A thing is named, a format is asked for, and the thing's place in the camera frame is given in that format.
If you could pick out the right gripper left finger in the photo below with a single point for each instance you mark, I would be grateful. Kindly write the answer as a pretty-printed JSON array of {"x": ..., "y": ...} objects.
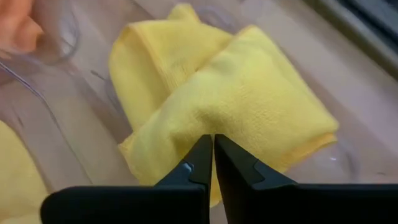
[{"x": 140, "y": 205}]

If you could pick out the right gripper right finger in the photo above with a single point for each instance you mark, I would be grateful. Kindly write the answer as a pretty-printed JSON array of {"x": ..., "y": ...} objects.
[{"x": 295, "y": 205}]

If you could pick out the yellow microfiber towel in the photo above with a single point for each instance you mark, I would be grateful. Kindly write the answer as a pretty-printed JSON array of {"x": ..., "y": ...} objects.
[
  {"x": 242, "y": 99},
  {"x": 18, "y": 174}
]

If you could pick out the orange microfiber towel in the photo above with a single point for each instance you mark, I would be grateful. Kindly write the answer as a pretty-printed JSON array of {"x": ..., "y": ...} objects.
[{"x": 15, "y": 28}]

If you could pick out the clear plastic basket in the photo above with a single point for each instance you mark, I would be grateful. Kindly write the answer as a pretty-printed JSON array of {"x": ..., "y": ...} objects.
[{"x": 77, "y": 124}]

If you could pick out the black aluminium table frame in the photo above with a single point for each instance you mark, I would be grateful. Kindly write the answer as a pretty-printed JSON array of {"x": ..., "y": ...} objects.
[{"x": 382, "y": 18}]

